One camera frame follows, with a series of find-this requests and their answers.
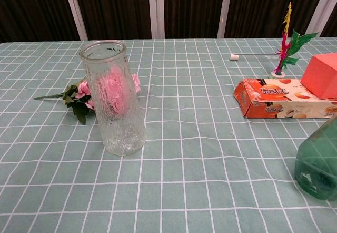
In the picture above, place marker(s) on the pink artificial flower bouquet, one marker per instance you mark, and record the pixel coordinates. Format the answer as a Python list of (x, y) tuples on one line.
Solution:
[(82, 88)]

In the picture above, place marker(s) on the clear textured glass vase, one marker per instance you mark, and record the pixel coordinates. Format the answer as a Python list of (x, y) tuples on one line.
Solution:
[(121, 127)]

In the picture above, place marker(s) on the green checked tablecloth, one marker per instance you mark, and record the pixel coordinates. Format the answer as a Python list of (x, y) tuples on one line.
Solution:
[(184, 164)]

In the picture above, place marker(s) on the white-tipped thin metal rod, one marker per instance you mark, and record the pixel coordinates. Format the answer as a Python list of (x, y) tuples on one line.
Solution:
[(234, 57)]

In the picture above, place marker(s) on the orange snack carton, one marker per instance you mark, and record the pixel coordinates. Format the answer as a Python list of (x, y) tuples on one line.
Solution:
[(263, 97)]

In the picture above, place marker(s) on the orange foam cube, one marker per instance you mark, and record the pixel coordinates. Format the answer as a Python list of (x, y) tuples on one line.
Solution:
[(319, 77)]

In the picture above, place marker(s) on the green plastic spray bottle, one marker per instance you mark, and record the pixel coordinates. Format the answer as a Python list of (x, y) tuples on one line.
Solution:
[(318, 161)]

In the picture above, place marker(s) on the white partition frame post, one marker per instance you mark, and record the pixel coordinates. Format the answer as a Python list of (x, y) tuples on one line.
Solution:
[(225, 9), (75, 11), (156, 9), (322, 9)]

